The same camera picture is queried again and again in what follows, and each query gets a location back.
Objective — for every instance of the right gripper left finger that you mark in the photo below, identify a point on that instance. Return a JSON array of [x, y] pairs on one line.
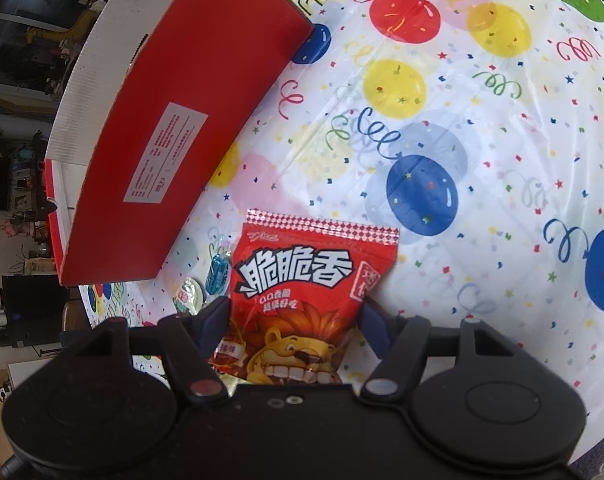
[[187, 343]]

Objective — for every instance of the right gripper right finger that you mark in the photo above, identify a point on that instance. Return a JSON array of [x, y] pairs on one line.
[[401, 344]]

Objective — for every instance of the green white jelly cup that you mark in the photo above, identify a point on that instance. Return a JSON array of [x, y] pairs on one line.
[[189, 298]]

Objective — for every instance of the red lion noodle snack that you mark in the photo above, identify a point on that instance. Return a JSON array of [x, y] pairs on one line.
[[296, 288]]

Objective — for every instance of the blue candy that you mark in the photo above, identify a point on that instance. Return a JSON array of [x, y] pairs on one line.
[[218, 277]]

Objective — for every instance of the balloon birthday tablecloth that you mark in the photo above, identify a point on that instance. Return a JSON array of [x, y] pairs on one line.
[[475, 128]]

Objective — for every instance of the red cardboard box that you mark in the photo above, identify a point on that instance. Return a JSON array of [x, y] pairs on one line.
[[160, 90]]

